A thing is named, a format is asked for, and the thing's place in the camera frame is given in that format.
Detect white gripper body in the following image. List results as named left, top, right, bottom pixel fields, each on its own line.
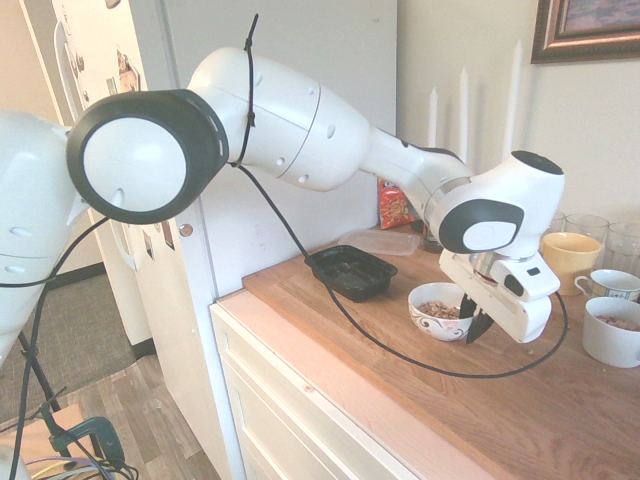
left=439, top=248, right=554, bottom=345

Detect ring cereal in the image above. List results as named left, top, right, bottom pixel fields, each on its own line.
left=416, top=299, right=462, bottom=321

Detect white patterned ceramic bowl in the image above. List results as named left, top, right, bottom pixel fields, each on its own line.
left=407, top=282, right=477, bottom=344

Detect cereal in white mug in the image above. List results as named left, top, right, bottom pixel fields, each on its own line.
left=594, top=313, right=640, bottom=333

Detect black plastic food box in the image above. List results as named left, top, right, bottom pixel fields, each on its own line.
left=304, top=243, right=400, bottom=304

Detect spice jar with black lid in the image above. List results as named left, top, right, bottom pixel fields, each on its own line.
left=422, top=224, right=445, bottom=255

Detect yellow mug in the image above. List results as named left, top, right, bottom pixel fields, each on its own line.
left=540, top=232, right=604, bottom=297

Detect large white mug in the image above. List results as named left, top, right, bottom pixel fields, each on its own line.
left=581, top=296, right=640, bottom=370

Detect white cup with blue pattern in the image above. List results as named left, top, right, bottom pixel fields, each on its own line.
left=573, top=268, right=640, bottom=305

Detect clear plastic lid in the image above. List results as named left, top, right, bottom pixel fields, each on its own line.
left=337, top=227, right=422, bottom=258

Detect orange snack bag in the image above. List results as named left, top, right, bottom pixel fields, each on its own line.
left=376, top=177, right=419, bottom=231

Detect medium white taper candle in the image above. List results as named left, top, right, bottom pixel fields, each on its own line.
left=458, top=66, right=471, bottom=165

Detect tall white taper candle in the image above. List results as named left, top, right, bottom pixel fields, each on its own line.
left=508, top=39, right=524, bottom=157

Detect white cabinet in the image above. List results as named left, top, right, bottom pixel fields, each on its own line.
left=209, top=294, right=419, bottom=480

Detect white refrigerator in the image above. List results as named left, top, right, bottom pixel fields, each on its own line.
left=19, top=0, right=400, bottom=480

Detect framed picture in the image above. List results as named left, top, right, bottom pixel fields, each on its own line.
left=530, top=0, right=640, bottom=65

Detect green clamp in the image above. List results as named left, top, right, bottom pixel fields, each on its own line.
left=42, top=404, right=127, bottom=464

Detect large fridge photo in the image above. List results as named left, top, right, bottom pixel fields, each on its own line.
left=116, top=48, right=142, bottom=95

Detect wooden board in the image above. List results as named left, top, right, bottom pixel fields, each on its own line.
left=0, top=403, right=95, bottom=453

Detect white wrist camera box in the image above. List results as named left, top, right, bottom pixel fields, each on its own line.
left=494, top=259, right=562, bottom=303

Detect white fridge door handle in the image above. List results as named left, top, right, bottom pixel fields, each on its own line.
left=106, top=218, right=139, bottom=273

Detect bundle of coloured cables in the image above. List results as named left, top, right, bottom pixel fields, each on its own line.
left=23, top=451, right=140, bottom=480

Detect white freezer door handle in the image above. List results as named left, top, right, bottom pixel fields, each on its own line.
left=51, top=18, right=87, bottom=120

